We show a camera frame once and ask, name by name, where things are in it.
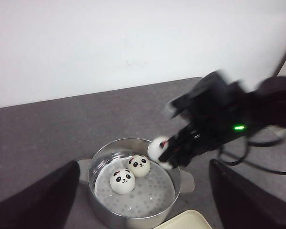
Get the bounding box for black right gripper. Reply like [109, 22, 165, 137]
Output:
[159, 71, 255, 167]

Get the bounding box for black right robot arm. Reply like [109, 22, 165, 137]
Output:
[159, 71, 286, 167]

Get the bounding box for white perforated steamer liner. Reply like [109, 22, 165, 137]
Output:
[94, 157, 175, 218]

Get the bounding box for stainless steel steamer pot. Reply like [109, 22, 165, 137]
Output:
[78, 138, 195, 229]

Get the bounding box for cream plastic tray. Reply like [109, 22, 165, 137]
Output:
[155, 210, 212, 229]

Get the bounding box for panda bun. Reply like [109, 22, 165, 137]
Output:
[127, 155, 151, 177]
[110, 168, 135, 195]
[147, 136, 174, 170]

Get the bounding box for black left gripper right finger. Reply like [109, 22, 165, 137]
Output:
[209, 159, 286, 229]

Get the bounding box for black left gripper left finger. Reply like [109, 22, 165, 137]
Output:
[0, 161, 80, 229]

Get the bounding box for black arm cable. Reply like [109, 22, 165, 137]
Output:
[216, 126, 286, 176]

